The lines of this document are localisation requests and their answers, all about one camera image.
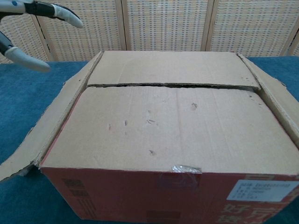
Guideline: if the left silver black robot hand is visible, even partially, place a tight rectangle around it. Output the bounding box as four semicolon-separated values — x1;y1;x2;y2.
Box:
0;0;84;72

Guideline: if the red printed cardboard box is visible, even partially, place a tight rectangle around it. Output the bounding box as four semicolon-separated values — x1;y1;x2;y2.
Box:
0;50;299;224

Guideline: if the woven rattan folding screen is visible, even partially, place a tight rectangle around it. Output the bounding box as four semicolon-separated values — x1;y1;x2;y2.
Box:
0;0;299;64

